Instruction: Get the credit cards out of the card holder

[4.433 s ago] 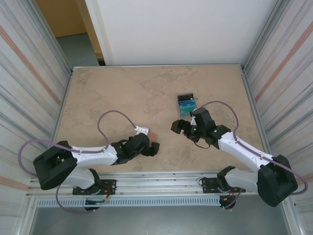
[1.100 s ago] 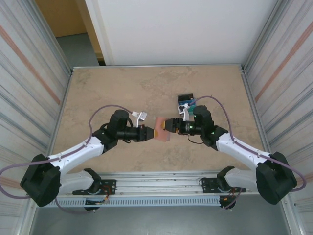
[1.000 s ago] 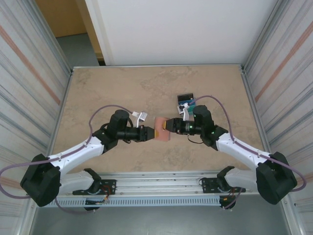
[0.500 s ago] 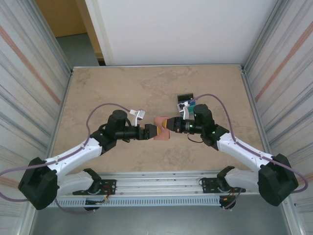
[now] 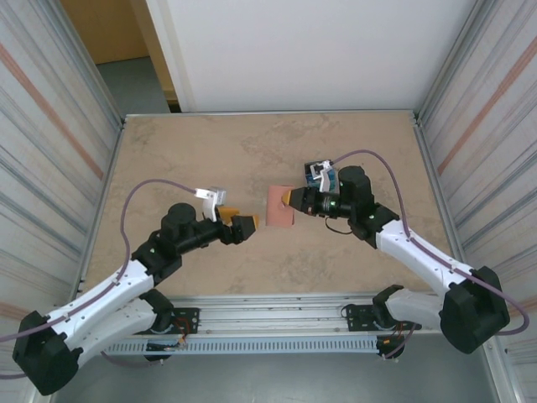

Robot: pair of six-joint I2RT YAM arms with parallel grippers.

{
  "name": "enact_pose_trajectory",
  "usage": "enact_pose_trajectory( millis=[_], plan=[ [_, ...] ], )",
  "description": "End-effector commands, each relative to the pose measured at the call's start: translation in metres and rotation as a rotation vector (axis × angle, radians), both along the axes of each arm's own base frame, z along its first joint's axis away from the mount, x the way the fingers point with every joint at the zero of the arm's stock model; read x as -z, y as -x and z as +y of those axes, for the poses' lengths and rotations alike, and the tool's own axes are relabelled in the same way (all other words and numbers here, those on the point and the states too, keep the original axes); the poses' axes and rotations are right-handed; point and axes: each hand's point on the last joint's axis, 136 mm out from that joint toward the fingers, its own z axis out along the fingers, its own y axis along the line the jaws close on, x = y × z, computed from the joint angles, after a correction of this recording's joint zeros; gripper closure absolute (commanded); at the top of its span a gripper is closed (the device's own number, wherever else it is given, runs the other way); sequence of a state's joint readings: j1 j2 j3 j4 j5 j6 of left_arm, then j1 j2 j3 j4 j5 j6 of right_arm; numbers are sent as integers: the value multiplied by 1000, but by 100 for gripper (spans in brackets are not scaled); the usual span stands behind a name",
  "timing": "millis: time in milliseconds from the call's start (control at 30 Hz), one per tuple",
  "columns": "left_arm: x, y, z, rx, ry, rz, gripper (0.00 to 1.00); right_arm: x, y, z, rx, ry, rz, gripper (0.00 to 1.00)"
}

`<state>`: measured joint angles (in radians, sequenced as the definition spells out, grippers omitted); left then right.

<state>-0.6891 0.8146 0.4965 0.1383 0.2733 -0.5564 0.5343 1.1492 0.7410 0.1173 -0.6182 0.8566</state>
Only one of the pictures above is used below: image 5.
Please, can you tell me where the pink card holder wallet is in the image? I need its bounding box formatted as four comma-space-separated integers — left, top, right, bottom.
266, 184, 297, 230

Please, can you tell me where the blue VIP card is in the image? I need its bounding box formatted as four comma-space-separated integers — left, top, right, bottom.
305, 170, 339, 192

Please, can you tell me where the wooden door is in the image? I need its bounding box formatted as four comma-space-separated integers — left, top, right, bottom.
61, 0, 178, 113

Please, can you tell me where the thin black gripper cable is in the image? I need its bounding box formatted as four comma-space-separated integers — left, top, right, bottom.
326, 217, 354, 234

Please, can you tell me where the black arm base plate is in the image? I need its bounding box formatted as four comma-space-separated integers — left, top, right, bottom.
169, 307, 201, 336
341, 304, 378, 333

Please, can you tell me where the aluminium mounting rail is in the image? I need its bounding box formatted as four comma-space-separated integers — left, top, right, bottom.
77, 293, 462, 337

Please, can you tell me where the perforated grey cable duct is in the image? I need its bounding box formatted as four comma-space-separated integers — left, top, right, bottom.
100, 338, 381, 356

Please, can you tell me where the aluminium frame post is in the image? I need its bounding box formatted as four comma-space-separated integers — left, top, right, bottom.
413, 0, 496, 127
58, 0, 127, 127

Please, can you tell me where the translucent enclosure side panel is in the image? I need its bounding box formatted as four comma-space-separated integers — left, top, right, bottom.
419, 0, 537, 362
0, 0, 123, 379

